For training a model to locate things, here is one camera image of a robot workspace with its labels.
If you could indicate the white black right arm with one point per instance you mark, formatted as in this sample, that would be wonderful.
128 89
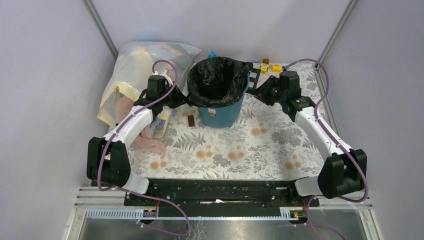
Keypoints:
344 169

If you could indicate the black white checkerboard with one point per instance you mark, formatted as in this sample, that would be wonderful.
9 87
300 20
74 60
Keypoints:
253 78

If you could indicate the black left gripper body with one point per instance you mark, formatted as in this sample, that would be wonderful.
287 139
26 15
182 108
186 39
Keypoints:
174 99

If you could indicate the yellow toy cube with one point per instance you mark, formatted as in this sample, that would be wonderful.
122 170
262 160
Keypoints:
276 68

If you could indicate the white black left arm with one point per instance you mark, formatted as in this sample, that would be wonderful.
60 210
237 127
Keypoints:
107 156

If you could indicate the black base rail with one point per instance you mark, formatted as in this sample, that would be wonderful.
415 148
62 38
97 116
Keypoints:
234 196

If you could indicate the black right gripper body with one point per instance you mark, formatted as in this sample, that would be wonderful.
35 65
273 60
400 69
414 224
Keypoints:
272 93

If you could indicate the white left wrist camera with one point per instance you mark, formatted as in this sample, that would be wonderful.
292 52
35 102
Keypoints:
167 74

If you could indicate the light blue plastic bag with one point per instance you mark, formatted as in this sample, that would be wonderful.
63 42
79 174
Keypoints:
158 127

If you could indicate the yellow toy figure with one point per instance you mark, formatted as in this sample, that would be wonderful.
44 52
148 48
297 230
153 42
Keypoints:
264 67

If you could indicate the floral tablecloth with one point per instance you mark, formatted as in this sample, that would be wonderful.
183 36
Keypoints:
262 144

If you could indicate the large translucent yellow-trim bag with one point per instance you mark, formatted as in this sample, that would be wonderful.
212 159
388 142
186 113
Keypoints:
138 60

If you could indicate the small brown rectangular piece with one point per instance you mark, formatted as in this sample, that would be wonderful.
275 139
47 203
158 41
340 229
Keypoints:
191 121

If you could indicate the teal plastic trash bin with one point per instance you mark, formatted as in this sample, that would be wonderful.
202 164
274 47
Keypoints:
223 117

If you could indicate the metal cable duct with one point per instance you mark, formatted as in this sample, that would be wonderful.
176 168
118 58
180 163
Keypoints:
266 214

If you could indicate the black trash bag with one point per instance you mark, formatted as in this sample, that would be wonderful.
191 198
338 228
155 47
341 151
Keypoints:
217 82

